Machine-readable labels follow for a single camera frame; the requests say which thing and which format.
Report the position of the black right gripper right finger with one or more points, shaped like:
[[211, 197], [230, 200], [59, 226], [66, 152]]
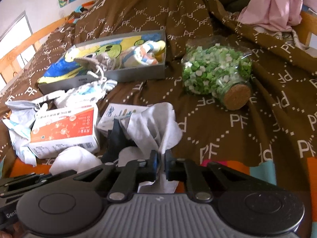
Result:
[[186, 171]]

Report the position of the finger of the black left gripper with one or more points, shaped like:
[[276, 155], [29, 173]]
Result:
[[117, 141]]

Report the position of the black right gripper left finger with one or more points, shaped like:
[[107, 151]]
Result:
[[131, 175]]

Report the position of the white grey sock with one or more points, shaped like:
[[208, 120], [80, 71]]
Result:
[[154, 129]]

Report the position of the small white blue box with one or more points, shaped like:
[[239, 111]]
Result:
[[116, 111]]

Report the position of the white crumpled tissue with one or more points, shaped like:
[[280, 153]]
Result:
[[74, 158]]

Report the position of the white blue patterned pouch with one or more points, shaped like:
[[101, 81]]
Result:
[[89, 93]]

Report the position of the orange white medicine box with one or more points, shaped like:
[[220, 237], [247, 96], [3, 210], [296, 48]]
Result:
[[56, 130]]

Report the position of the grey cardboard box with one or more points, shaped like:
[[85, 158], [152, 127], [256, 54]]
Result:
[[66, 74]]

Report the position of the striped colourful sock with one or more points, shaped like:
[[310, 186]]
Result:
[[146, 54]]

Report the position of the brown PF patterned blanket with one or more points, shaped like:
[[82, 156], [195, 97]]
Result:
[[274, 131]]

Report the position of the glass jar of green stars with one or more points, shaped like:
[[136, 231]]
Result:
[[212, 66]]

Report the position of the window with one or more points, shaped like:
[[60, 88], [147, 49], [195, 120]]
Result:
[[18, 32]]

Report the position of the pink cloth garment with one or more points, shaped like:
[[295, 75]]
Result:
[[272, 15]]

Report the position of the grey drawstring pouch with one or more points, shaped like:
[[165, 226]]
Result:
[[97, 64]]

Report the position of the wooden bed rail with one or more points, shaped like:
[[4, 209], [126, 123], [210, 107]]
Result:
[[9, 64]]

